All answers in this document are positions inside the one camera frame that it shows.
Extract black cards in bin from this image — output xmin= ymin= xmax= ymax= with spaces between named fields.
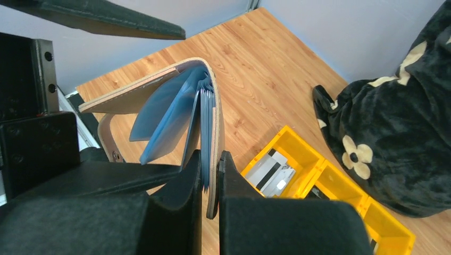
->
xmin=307 ymin=187 xmax=329 ymax=200

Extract beige striped cards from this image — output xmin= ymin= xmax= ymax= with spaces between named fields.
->
xmin=245 ymin=148 xmax=296 ymax=197

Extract black floral blanket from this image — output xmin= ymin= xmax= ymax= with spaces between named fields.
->
xmin=312 ymin=1 xmax=450 ymax=218

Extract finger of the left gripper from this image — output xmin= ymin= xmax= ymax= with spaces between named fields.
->
xmin=1 ymin=0 xmax=186 ymax=40

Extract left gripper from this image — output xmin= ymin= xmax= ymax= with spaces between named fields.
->
xmin=1 ymin=33 xmax=180 ymax=201

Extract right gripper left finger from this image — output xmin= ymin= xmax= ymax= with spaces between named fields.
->
xmin=1 ymin=150 xmax=202 ymax=254

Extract yellow plastic end bin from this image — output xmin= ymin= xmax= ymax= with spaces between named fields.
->
xmin=361 ymin=198 xmax=415 ymax=255

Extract pink leather card holder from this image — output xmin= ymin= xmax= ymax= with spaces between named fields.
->
xmin=79 ymin=57 xmax=225 ymax=219

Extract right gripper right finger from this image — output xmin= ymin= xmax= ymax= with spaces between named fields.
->
xmin=218 ymin=151 xmax=372 ymax=254

